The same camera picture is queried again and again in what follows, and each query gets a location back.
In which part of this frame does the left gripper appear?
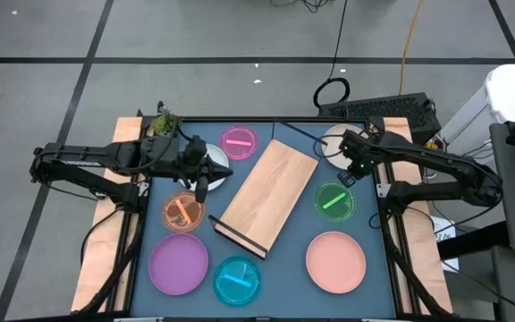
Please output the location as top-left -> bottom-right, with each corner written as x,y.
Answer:
174,155 -> 234,182

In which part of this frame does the white plate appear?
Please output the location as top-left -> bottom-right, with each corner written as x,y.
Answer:
179,142 -> 231,192

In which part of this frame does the beige plate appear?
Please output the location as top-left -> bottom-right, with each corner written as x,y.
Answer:
320,123 -> 368,171

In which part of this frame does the orange transparent plate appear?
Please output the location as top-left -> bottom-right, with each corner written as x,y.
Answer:
161,190 -> 206,233

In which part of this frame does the purple plate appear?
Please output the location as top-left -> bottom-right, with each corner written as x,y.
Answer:
148,232 -> 209,296

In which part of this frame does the salmon pink plate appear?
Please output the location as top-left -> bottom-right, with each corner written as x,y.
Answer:
305,231 -> 367,295

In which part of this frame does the cyan transparent plate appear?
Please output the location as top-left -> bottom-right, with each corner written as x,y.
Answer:
213,255 -> 262,309

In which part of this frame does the black computer case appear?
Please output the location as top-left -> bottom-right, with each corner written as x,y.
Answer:
317,92 -> 442,148

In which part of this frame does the wooden cutting board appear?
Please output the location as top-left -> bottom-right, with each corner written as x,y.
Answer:
207,118 -> 330,260

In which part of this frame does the artificial green plant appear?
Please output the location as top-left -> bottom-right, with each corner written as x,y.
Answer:
149,100 -> 185,138

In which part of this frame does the white paper sheet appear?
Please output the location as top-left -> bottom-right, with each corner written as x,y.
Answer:
429,216 -> 460,273

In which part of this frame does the blue grey table mat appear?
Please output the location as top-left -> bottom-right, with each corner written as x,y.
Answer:
130,121 -> 396,319

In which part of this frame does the black metal beam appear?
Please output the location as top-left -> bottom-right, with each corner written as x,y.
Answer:
437,220 -> 511,261

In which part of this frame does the yellow cable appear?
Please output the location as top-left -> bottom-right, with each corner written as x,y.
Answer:
399,0 -> 426,96

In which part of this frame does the black cable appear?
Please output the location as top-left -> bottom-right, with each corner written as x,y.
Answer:
313,0 -> 351,109

